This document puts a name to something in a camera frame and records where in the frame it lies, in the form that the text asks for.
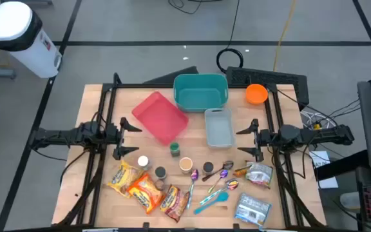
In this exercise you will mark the black-lid purple-label spice jar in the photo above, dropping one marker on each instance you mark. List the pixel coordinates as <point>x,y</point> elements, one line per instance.
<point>160,172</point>

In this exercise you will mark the pink plastic tray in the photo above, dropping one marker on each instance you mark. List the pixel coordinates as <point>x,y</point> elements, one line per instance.
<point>159,116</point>

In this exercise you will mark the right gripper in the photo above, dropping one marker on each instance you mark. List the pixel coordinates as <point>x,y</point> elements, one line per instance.
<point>263,140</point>

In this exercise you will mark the green-lid spice jar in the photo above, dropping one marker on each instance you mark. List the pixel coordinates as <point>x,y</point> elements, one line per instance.
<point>174,148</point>

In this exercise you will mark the black table frame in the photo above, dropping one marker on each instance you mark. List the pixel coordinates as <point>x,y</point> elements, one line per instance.
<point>134,86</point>

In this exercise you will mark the teal plastic bin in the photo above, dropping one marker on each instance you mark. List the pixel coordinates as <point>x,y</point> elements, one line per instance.
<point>200,96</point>

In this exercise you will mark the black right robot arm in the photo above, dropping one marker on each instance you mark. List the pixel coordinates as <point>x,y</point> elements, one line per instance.
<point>317,135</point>

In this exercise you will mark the small brown-topped spice jar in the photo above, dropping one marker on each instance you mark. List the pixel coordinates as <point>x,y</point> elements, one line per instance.
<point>159,184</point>

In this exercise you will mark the dark metal spoon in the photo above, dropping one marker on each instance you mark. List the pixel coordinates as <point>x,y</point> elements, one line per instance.
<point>228,165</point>

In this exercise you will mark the green-edged silver snack packet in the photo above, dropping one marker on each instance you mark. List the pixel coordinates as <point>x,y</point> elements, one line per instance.
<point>259,175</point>

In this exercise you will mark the grey plastic bin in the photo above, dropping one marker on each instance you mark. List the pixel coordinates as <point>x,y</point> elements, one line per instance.
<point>219,129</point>

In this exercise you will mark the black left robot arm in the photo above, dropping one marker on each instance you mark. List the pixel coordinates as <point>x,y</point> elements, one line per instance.
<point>76,135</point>

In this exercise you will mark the blue-edged silver snack packet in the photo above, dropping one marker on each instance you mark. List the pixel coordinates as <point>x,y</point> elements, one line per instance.
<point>252,209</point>

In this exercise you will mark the red ramen packet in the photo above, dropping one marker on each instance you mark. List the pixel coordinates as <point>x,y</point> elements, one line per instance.
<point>174,203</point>

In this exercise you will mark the white-lid spice jar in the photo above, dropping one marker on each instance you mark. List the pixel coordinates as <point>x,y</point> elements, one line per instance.
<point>143,161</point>

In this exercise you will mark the small black-lid spice jar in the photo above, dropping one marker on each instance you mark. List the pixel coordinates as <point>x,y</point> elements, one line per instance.
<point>208,167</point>

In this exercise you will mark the white paper sheet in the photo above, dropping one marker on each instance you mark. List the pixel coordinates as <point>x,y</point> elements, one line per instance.
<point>328,183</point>

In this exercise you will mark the white computer mouse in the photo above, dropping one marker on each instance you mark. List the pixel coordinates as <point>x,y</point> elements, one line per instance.
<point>349,200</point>

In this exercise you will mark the black desk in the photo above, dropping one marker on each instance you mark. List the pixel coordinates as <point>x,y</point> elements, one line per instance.
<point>362,175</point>

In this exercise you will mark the orange ramen packet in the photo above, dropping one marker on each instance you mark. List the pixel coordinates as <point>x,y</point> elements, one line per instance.
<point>145,193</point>

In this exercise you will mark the black flat panel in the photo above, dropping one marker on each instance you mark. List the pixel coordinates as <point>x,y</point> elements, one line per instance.
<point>176,76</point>

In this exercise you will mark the white trash can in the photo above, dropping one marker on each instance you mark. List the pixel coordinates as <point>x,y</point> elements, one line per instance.
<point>27,48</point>

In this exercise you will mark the teal plastic spoon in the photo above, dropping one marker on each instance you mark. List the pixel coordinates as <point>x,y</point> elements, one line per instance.
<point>222,197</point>

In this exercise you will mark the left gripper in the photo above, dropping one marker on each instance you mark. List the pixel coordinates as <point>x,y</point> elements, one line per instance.
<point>114,135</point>

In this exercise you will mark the yellow plug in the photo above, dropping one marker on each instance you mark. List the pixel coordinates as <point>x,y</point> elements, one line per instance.
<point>317,126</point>

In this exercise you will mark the orange plastic bowl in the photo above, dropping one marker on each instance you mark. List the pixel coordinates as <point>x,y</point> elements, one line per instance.
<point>256,94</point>

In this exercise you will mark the tan-lid spice jar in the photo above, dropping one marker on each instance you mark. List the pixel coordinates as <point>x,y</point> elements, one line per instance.
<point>185,164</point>

